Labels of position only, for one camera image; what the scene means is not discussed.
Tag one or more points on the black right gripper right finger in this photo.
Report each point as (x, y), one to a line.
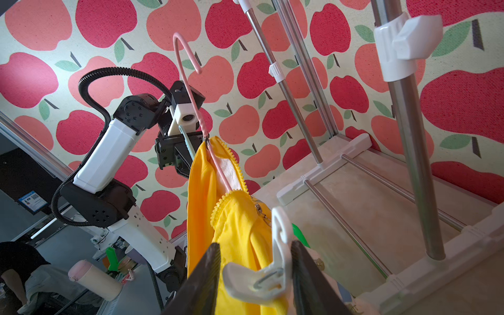
(312, 291)

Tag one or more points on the steel white clothes rack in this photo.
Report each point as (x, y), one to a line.
(371, 240)

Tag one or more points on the person in background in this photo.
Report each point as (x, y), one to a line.
(18, 262)

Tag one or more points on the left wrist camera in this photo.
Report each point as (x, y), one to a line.
(181, 110)

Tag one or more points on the green plastic basket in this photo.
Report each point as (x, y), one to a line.
(300, 236)

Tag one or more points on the blue-green clothespin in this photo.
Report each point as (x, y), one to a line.
(188, 143)

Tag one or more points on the white clothespin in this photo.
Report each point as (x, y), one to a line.
(268, 285)

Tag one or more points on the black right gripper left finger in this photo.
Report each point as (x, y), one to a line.
(199, 293)

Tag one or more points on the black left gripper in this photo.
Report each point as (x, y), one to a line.
(173, 151)

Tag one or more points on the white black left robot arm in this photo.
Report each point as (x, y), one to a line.
(107, 203)

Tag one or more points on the yellow jacket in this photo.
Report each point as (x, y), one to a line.
(221, 211)

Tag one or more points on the left aluminium frame post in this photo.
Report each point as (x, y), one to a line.
(34, 138)

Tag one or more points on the pink wire hanger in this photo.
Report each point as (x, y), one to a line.
(178, 39)

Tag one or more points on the white dinosaur print jacket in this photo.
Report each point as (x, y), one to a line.
(356, 306)

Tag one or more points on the pink white tumbler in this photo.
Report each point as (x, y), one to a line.
(95, 280)

